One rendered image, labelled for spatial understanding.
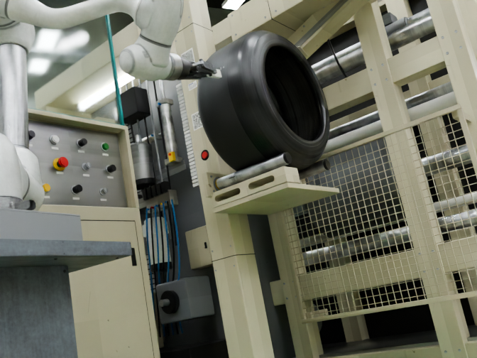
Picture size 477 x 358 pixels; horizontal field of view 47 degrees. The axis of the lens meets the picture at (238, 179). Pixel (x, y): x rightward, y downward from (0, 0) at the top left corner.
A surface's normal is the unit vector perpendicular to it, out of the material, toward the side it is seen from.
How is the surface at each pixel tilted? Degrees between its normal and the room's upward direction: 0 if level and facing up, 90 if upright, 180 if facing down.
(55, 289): 90
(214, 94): 90
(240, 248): 90
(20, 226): 90
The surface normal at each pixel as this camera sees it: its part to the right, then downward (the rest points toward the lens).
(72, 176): 0.75, -0.29
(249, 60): 0.02, -0.47
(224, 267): -0.63, -0.07
